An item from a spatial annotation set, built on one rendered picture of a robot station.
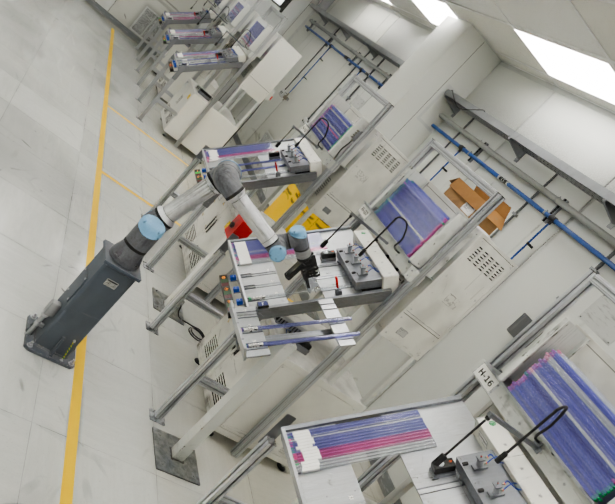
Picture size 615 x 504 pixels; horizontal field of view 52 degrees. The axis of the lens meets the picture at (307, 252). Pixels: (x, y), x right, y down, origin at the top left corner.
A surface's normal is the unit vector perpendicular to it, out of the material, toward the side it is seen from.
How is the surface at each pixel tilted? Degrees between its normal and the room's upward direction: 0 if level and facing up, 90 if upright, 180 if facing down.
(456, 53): 90
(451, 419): 45
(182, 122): 90
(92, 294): 90
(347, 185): 90
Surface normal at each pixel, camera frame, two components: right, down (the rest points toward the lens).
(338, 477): 0.00, -0.87
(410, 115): 0.24, 0.48
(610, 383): -0.69, -0.52
